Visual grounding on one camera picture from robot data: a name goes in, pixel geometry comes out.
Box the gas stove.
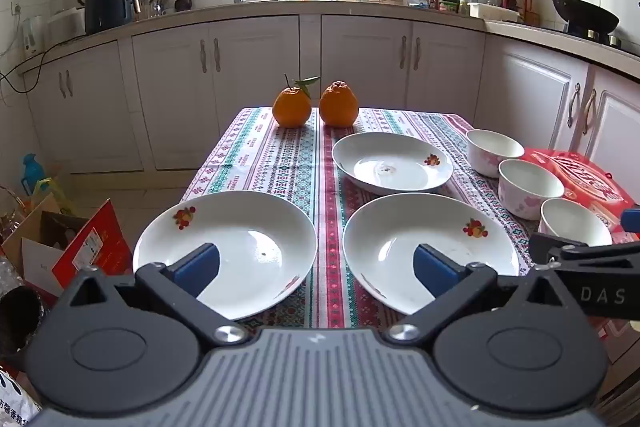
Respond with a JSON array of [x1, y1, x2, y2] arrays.
[[545, 24, 640, 56]]

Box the dark blue kitchen appliance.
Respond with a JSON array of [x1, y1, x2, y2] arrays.
[[75, 0, 143, 35]]

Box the blue plastic object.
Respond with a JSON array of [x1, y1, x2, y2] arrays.
[[20, 153, 47, 196]]

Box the white plastic jug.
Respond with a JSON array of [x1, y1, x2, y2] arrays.
[[21, 15, 47, 56]]

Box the kitchen countertop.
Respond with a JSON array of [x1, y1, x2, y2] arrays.
[[20, 0, 640, 75]]

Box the black lined trash bin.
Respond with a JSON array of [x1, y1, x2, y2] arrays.
[[0, 287, 53, 370]]

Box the white printed sack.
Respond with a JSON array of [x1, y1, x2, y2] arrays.
[[0, 364, 45, 427]]

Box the red cardboard box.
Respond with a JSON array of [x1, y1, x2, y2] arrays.
[[51, 199, 135, 295]]

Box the white plastic tray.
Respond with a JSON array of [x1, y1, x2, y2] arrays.
[[468, 2, 521, 24]]

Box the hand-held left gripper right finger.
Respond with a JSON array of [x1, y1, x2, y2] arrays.
[[383, 243, 569, 349]]

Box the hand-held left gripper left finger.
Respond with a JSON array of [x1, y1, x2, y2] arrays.
[[69, 243, 249, 349]]

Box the brown cardboard box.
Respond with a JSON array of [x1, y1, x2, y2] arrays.
[[0, 194, 91, 288]]

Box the black wok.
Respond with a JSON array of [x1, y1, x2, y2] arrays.
[[523, 0, 621, 38]]

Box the white bowl with pink flowers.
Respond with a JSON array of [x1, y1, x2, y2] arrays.
[[466, 129, 525, 178], [498, 159, 565, 221], [538, 198, 614, 253]]

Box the white plate with fruit print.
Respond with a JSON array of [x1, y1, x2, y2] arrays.
[[132, 190, 318, 321], [332, 132, 454, 196], [343, 193, 521, 316]]

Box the red gift box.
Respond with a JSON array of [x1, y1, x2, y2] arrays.
[[520, 148, 640, 258]]

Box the orange with green leaf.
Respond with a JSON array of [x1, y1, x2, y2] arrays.
[[272, 74, 321, 129]]

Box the white countertop appliance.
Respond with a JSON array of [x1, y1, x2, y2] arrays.
[[47, 7, 87, 44]]

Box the patterned tablecloth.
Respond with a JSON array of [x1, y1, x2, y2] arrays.
[[180, 107, 616, 333]]

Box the white kitchen cabinets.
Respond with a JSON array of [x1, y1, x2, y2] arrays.
[[22, 14, 640, 218]]

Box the bumpy orange without leaf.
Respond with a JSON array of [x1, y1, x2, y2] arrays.
[[319, 81, 359, 128]]

